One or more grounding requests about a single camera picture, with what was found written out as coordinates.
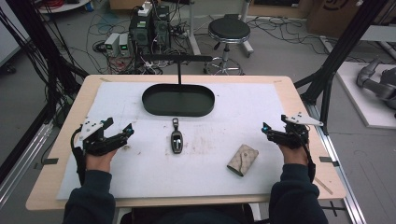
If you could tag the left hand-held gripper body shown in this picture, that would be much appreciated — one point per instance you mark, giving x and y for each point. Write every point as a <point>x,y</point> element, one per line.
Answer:
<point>95,141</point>

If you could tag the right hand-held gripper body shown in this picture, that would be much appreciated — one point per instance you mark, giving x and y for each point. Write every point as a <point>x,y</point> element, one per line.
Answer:
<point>294,137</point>

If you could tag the beige key pouch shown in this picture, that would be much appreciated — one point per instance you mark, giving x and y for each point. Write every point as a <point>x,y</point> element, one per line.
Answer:
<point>243,159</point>

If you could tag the black car key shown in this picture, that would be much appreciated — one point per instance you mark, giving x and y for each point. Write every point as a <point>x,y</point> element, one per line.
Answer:
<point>176,140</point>

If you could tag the black oval tray with stand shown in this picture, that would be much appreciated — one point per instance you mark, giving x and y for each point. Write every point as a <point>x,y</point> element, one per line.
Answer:
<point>178,101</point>

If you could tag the person's right hand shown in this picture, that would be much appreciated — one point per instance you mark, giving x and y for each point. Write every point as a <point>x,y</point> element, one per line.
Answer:
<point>294,155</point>

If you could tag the person's left hand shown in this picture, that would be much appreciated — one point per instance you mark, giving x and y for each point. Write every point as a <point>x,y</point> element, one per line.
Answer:
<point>99,161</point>

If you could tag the black tape strip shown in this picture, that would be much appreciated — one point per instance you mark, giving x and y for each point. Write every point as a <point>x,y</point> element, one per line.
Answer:
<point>328,160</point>
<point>49,161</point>

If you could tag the white foam mat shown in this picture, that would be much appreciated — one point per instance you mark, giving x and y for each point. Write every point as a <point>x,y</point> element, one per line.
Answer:
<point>149,174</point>

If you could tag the white board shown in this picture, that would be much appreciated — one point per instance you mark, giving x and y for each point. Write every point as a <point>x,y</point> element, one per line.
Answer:
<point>361,105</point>

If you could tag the grey power supply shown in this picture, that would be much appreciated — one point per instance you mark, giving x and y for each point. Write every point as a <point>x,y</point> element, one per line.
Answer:
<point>124,45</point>
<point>111,43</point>

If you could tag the black computer tower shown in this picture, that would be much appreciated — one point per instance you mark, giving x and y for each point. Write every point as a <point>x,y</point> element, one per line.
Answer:
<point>162,28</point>
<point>140,34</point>

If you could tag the white table leg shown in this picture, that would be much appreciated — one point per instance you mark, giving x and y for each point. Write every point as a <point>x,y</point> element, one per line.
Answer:
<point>246,31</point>
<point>193,28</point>

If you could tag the person's lap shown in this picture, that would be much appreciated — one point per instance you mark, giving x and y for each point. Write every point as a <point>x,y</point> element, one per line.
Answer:
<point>186,214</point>

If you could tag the black round stool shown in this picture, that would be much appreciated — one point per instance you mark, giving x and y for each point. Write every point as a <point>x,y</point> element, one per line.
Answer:
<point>229,29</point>

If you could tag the cardboard box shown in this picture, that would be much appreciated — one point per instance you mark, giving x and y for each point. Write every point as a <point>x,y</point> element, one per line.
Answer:
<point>330,15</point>

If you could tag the white power strip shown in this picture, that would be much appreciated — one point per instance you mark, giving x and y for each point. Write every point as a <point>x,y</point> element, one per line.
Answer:
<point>144,8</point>

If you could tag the white round table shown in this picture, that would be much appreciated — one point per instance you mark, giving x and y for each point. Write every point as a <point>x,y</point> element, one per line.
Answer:
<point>63,5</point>

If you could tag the aluminium rail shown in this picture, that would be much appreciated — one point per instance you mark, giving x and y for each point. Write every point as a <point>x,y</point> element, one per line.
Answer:
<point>339,174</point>
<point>18,169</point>

